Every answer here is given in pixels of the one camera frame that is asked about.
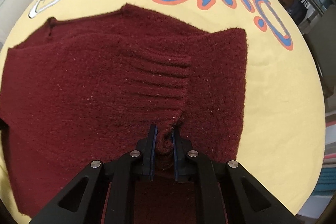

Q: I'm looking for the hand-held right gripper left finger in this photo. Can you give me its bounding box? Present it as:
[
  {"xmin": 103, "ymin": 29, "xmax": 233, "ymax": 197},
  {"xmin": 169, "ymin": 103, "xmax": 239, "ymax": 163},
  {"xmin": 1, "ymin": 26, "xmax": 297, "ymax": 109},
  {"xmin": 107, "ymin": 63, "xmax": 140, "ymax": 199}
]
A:
[{"xmin": 29, "ymin": 124, "xmax": 158, "ymax": 224}]

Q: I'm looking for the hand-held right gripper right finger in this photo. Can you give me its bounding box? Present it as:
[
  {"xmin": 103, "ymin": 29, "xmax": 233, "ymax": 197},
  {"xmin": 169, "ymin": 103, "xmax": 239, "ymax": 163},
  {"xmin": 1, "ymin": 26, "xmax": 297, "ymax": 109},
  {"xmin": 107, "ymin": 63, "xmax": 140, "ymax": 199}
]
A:
[{"xmin": 171, "ymin": 128, "xmax": 298, "ymax": 224}]

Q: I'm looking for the dark red knit sweater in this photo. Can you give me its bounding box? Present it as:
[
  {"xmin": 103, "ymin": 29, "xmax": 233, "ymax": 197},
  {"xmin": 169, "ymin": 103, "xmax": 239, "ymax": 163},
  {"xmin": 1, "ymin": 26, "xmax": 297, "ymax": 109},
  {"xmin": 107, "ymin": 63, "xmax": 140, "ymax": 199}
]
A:
[{"xmin": 0, "ymin": 3, "xmax": 248, "ymax": 224}]

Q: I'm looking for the yellow dinosaur print bed sheet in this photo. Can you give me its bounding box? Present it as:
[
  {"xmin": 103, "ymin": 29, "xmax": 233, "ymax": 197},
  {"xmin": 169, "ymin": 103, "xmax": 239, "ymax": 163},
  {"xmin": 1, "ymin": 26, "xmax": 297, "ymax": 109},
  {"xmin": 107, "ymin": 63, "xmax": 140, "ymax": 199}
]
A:
[{"xmin": 0, "ymin": 0, "xmax": 327, "ymax": 224}]

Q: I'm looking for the grey chair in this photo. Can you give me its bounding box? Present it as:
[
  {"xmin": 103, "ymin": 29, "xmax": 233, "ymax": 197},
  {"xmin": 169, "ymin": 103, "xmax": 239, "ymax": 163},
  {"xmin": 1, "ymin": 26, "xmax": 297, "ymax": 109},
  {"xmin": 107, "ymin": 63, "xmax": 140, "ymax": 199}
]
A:
[{"xmin": 306, "ymin": 7, "xmax": 334, "ymax": 98}]

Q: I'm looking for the dark bag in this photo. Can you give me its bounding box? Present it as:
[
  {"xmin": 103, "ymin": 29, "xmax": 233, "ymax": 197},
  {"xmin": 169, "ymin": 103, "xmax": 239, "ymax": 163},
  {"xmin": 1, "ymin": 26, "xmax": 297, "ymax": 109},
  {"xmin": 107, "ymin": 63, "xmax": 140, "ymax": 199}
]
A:
[{"xmin": 287, "ymin": 0, "xmax": 309, "ymax": 25}]

